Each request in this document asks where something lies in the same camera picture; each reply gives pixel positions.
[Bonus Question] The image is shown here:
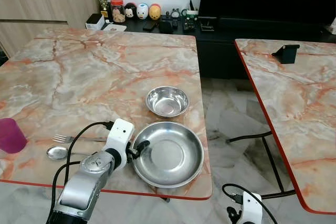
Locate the white box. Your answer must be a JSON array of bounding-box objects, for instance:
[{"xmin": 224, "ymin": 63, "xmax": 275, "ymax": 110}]
[{"xmin": 86, "ymin": 13, "xmax": 106, "ymax": 30}]

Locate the black pouch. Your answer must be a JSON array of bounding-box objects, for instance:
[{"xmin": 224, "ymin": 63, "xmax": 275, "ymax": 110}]
[{"xmin": 159, "ymin": 19, "xmax": 174, "ymax": 34}]

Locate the light wooden cabinet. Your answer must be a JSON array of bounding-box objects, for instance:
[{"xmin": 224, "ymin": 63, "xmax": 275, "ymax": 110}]
[{"xmin": 0, "ymin": 0, "xmax": 101, "ymax": 59}]

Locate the black round doll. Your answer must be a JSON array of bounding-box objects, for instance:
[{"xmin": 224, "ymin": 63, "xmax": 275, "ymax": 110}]
[{"xmin": 124, "ymin": 3, "xmax": 138, "ymax": 21}]

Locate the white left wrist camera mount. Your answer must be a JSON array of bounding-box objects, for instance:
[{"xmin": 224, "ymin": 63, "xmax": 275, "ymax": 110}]
[{"xmin": 107, "ymin": 119, "xmax": 135, "ymax": 170}]

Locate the steel fork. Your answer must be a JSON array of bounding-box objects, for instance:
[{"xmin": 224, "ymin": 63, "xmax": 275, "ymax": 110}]
[{"xmin": 51, "ymin": 134, "xmax": 109, "ymax": 144}]

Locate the large steel plate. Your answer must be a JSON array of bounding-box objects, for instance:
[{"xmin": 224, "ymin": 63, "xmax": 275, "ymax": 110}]
[{"xmin": 131, "ymin": 122, "xmax": 205, "ymax": 189}]

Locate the black metal table leg frame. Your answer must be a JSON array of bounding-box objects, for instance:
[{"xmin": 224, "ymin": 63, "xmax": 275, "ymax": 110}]
[{"xmin": 227, "ymin": 130, "xmax": 296, "ymax": 200}]

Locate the yellow round doll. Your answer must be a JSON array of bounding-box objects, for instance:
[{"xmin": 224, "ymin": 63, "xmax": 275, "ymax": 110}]
[{"xmin": 149, "ymin": 4, "xmax": 162, "ymax": 21}]

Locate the dark metal desk phone holder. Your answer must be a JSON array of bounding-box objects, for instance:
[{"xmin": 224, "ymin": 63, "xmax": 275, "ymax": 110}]
[{"xmin": 198, "ymin": 16, "xmax": 217, "ymax": 32}]

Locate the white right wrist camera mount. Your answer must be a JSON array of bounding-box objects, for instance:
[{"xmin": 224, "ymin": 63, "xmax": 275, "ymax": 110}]
[{"xmin": 239, "ymin": 197, "xmax": 263, "ymax": 224}]

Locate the steel spoon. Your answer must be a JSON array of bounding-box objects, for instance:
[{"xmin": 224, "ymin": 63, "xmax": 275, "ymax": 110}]
[{"xmin": 46, "ymin": 146, "xmax": 93, "ymax": 161}]

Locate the white green pen cup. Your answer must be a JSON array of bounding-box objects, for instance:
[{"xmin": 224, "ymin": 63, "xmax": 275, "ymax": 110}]
[{"xmin": 186, "ymin": 0, "xmax": 200, "ymax": 23}]

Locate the glass jar with red lid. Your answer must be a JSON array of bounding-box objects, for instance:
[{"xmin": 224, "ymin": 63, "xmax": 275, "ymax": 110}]
[{"xmin": 110, "ymin": 0, "xmax": 126, "ymax": 24}]

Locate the black remote control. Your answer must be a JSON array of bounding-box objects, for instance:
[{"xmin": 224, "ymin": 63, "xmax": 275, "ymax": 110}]
[{"xmin": 183, "ymin": 18, "xmax": 196, "ymax": 31}]

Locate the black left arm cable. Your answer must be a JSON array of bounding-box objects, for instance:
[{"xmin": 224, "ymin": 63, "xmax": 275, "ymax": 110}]
[{"xmin": 46, "ymin": 121, "xmax": 115, "ymax": 224}]

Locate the black flat phone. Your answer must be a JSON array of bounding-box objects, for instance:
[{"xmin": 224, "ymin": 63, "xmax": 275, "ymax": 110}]
[{"xmin": 142, "ymin": 20, "xmax": 157, "ymax": 31}]

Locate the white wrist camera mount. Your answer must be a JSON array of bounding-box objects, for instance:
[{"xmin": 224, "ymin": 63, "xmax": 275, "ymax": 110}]
[
  {"xmin": 107, "ymin": 119, "xmax": 135, "ymax": 170},
  {"xmin": 239, "ymin": 197, "xmax": 263, "ymax": 224}
]

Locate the black phone stand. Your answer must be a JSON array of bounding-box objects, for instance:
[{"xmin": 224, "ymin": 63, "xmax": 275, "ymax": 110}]
[{"xmin": 271, "ymin": 44, "xmax": 301, "ymax": 65}]

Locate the white and blue round doll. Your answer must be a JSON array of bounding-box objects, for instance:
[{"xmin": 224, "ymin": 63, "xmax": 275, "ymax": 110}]
[{"xmin": 136, "ymin": 3, "xmax": 150, "ymax": 20}]

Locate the small steel bowl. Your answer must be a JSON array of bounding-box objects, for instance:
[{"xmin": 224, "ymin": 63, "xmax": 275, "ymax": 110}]
[{"xmin": 145, "ymin": 86, "xmax": 190, "ymax": 119}]

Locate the purple plastic cup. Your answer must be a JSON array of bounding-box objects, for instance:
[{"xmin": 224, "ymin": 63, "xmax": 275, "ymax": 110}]
[{"xmin": 0, "ymin": 118, "xmax": 27, "ymax": 154}]

